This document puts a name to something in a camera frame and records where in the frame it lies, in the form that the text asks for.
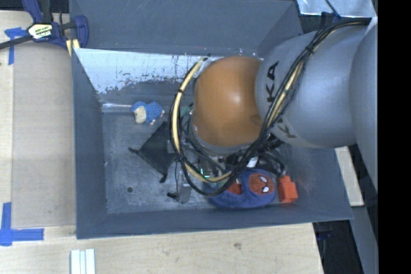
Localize pale wood flat board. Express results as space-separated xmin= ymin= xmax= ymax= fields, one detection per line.
xmin=10 ymin=40 xmax=78 ymax=229

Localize black triangular flat piece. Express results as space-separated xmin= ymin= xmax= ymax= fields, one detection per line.
xmin=128 ymin=121 xmax=178 ymax=184

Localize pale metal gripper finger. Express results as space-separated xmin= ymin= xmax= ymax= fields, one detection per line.
xmin=173 ymin=162 xmax=180 ymax=200
xmin=179 ymin=182 xmax=193 ymax=204

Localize blue plush red masked face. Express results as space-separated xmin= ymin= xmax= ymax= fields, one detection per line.
xmin=203 ymin=169 xmax=278 ymax=210

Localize orange-red block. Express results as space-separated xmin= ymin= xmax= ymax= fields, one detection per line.
xmin=277 ymin=175 xmax=299 ymax=204

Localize blue toy animal cream face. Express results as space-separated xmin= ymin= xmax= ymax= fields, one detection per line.
xmin=130 ymin=101 xmax=166 ymax=126

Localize grey metal bin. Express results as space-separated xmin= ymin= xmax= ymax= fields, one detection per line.
xmin=67 ymin=0 xmax=355 ymax=240

